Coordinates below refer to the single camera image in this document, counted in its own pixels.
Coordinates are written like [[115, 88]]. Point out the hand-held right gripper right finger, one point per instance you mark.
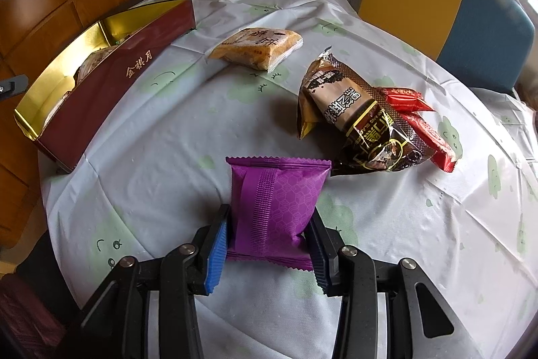
[[317, 266]]

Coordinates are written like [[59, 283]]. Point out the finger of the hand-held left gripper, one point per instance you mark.
[[12, 84]]

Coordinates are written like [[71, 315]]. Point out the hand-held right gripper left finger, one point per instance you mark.
[[216, 254]]

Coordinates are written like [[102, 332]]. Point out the purple snack packet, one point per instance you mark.
[[277, 199]]

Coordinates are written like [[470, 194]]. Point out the maroon tin box gold inside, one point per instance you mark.
[[105, 98]]

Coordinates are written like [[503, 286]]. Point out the long red snack packet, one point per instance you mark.
[[437, 144]]

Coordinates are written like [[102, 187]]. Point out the small red snack packet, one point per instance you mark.
[[405, 98]]

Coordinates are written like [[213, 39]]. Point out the clear nut snack packet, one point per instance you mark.
[[94, 62]]

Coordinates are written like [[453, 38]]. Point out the white green-print tablecloth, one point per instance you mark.
[[168, 157]]

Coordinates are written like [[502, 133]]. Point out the brown black snack packet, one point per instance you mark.
[[349, 111]]

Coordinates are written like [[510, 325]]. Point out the orange biscuit packet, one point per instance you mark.
[[256, 47]]

